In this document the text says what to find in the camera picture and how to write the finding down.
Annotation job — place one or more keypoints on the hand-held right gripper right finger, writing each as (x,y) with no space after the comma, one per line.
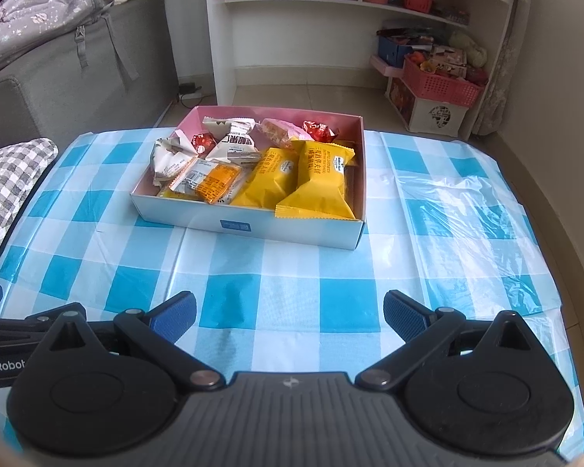
(406,316)

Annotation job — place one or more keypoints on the white and orange snack packet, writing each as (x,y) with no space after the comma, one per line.
(209,182)

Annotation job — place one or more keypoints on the pink plastic basket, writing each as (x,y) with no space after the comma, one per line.
(443,87)

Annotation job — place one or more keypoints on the grey checked pillow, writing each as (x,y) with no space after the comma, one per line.
(9,180)

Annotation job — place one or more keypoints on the grey sofa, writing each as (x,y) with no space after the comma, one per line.
(53,102)

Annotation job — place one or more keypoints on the silver backpack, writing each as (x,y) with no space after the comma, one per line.
(39,9)

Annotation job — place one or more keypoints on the pile of colourful packets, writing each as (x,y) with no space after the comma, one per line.
(443,63)

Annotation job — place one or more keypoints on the blue checkered tablecloth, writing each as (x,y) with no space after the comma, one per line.
(272,272)

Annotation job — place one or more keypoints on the power strip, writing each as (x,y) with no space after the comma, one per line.
(192,91)

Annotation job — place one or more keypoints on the white bookshelf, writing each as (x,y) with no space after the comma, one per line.
(297,44)

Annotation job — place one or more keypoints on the pink cardboard box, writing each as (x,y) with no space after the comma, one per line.
(297,231)

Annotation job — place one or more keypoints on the pink snack packet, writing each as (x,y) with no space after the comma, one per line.
(282,131)

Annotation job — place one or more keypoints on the white nut snack packet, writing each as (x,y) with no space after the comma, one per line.
(233,148)
(228,125)
(173,155)

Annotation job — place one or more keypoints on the yellow pillow snack packet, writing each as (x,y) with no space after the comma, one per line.
(316,180)
(267,177)

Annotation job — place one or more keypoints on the white cutout storage box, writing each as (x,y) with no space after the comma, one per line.
(433,116)

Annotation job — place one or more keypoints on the yellow-green plush toy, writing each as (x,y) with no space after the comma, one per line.
(467,47)

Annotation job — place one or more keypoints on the blue storage box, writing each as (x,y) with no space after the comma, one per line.
(392,51)

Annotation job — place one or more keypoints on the small red basket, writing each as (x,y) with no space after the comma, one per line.
(417,1)

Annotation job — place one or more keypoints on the pink shelf rack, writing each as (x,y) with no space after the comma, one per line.
(384,65)

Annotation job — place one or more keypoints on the red snack packet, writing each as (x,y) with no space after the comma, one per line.
(202,142)
(316,129)

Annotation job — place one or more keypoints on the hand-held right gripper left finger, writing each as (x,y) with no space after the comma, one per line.
(173,318)

